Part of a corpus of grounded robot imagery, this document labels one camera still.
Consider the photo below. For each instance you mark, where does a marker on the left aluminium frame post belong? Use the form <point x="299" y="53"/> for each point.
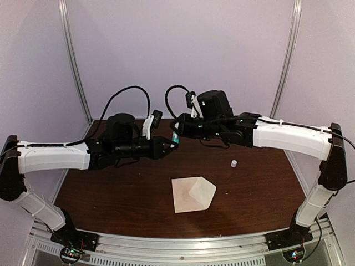
<point x="63" y="12"/>

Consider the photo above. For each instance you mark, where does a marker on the aluminium frame post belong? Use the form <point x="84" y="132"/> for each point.
<point x="290" y="49"/>
<point x="63" y="12"/>

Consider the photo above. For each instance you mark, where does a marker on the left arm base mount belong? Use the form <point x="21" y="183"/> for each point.
<point x="75" y="245"/>

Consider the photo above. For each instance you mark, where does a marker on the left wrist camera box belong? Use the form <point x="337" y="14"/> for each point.
<point x="152" y="122"/>

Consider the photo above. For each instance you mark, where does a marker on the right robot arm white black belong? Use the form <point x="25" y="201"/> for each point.
<point x="254" y="130"/>

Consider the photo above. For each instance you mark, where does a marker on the green white glue stick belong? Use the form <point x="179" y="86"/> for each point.
<point x="175" y="138"/>

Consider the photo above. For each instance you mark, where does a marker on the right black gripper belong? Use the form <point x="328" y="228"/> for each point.
<point x="182" y="128"/>

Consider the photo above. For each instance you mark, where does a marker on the right aluminium frame post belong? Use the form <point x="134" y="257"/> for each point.
<point x="290" y="49"/>

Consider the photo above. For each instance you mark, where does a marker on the beige envelope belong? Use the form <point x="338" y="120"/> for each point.
<point x="192" y="194"/>

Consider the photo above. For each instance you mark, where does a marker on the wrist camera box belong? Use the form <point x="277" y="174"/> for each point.
<point x="152" y="122"/>
<point x="192" y="103"/>

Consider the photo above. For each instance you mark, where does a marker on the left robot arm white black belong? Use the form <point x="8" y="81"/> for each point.
<point x="121" y="139"/>

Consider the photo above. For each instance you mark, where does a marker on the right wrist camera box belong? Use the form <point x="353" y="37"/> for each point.
<point x="192" y="103"/>

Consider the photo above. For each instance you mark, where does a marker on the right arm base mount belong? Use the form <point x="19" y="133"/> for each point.
<point x="290" y="244"/>

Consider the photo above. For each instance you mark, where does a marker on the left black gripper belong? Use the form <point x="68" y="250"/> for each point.
<point x="156" y="151"/>

